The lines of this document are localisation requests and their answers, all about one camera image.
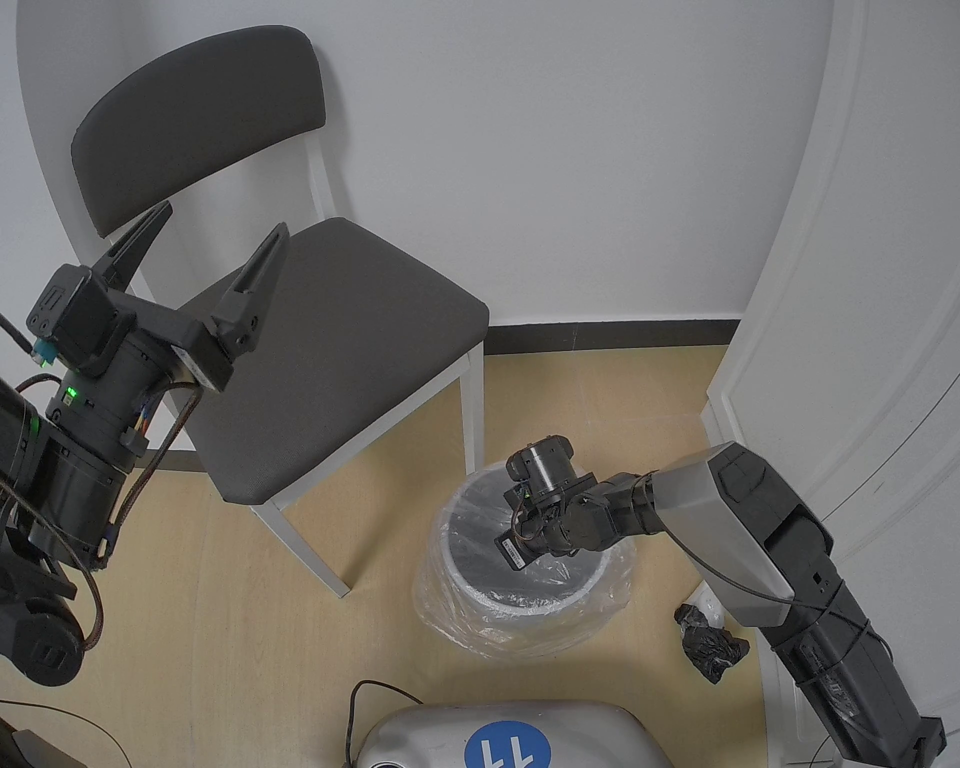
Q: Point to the clear plastic bag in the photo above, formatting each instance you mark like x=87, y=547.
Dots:
x=450, y=622

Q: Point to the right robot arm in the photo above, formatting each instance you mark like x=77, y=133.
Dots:
x=735, y=517

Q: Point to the black plastic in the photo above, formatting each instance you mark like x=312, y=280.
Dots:
x=712, y=652

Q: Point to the white wrapper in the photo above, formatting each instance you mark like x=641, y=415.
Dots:
x=712, y=615

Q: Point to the white wardrobe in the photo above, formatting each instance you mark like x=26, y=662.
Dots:
x=862, y=300

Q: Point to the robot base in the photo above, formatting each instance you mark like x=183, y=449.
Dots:
x=600, y=742

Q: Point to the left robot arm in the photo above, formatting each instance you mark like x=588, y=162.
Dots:
x=67, y=487

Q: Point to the white trash bin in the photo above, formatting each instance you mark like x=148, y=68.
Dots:
x=517, y=604

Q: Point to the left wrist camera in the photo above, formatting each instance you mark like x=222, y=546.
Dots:
x=71, y=315

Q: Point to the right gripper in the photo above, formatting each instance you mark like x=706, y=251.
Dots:
x=536, y=541

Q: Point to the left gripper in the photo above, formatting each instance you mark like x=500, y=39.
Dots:
x=150, y=360

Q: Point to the grey and white chair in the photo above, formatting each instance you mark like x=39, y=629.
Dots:
x=337, y=337

